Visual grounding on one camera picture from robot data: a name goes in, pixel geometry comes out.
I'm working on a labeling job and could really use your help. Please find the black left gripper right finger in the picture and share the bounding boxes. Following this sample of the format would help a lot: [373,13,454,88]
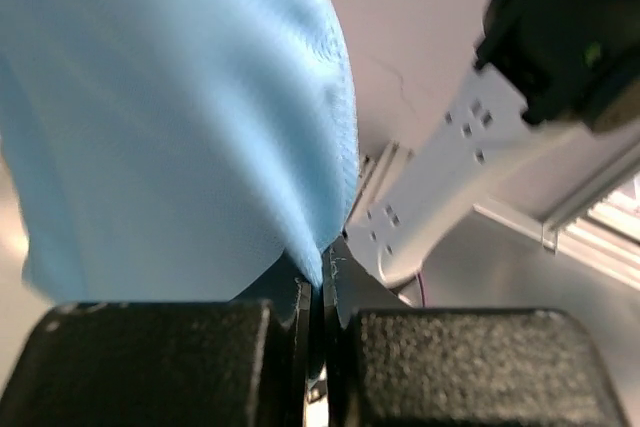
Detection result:
[323,239,628,426]

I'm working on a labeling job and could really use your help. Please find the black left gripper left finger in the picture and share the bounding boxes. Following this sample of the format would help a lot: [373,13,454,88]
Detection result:
[1,258,312,426]

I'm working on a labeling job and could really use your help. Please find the light blue shorts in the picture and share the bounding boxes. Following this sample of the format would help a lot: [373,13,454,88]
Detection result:
[1,0,358,303]

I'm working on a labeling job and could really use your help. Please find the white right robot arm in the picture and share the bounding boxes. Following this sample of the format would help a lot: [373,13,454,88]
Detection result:
[346,0,639,287]

